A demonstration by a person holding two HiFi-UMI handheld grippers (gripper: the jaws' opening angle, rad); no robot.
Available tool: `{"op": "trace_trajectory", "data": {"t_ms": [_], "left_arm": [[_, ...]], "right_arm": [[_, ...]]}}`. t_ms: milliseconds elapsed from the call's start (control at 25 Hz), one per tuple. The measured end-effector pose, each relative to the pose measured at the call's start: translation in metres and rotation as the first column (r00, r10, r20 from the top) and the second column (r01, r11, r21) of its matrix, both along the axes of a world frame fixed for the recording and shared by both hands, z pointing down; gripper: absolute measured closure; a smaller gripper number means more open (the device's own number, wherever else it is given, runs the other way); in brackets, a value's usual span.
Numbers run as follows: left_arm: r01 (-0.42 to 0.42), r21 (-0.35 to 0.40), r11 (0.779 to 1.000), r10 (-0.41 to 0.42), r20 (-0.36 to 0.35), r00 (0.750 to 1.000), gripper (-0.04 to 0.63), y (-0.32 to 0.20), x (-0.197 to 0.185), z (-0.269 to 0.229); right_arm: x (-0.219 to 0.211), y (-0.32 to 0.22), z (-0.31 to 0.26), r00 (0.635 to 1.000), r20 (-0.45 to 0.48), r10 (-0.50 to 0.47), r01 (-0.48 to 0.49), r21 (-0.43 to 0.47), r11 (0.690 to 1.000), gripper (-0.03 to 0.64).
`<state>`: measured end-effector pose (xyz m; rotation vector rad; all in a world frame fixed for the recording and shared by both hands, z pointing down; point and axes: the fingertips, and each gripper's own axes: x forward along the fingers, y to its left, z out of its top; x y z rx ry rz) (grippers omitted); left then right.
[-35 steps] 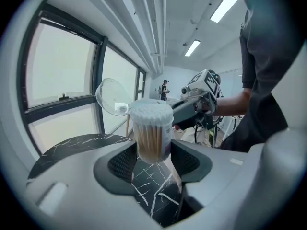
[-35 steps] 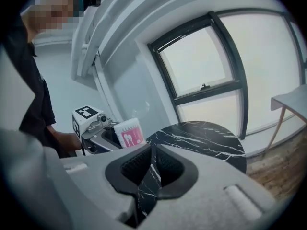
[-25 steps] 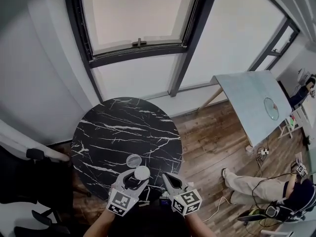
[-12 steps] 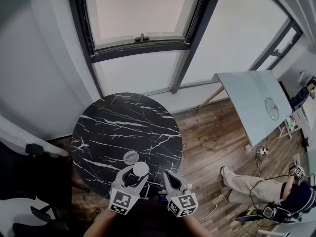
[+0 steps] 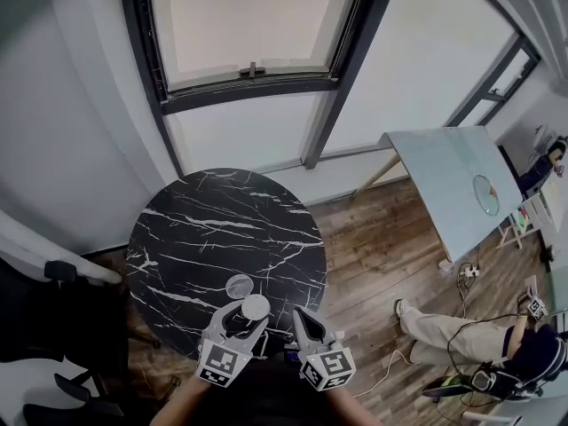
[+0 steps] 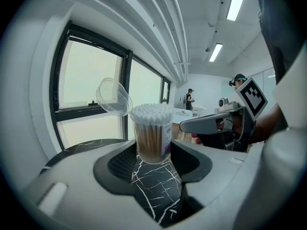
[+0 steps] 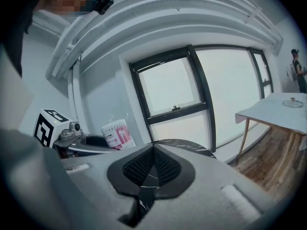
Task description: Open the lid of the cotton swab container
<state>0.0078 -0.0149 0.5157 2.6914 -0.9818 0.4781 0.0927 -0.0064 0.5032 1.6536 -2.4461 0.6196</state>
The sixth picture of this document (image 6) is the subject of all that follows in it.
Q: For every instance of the clear plastic lid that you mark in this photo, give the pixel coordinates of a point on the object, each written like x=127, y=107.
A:
x=112, y=97

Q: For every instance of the narrow black-framed window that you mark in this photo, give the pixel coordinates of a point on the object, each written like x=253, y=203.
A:
x=166, y=90

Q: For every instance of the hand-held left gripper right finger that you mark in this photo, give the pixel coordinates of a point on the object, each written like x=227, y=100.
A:
x=223, y=171

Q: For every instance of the white ceiling pipes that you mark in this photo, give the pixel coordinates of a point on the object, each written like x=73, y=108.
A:
x=144, y=20

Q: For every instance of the person's black shirt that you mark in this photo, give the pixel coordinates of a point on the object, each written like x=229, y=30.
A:
x=275, y=32

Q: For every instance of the large black-framed window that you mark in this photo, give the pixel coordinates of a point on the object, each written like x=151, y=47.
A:
x=91, y=75

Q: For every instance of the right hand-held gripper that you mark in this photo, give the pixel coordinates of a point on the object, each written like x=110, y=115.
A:
x=253, y=99

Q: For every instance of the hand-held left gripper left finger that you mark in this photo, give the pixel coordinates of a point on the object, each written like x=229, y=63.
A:
x=84, y=190

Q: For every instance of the round glass plate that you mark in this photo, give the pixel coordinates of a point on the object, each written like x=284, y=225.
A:
x=181, y=113

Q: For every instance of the long ceiling light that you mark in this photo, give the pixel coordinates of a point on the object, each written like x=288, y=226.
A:
x=236, y=1
x=216, y=52

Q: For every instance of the white table with wooden legs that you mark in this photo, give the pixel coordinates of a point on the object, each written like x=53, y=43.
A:
x=192, y=117

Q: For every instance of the white chair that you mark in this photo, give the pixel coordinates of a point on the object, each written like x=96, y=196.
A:
x=200, y=111

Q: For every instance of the person's right hand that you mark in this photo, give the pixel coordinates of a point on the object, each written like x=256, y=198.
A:
x=230, y=128

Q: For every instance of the person's right forearm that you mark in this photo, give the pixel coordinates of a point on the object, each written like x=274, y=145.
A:
x=268, y=123

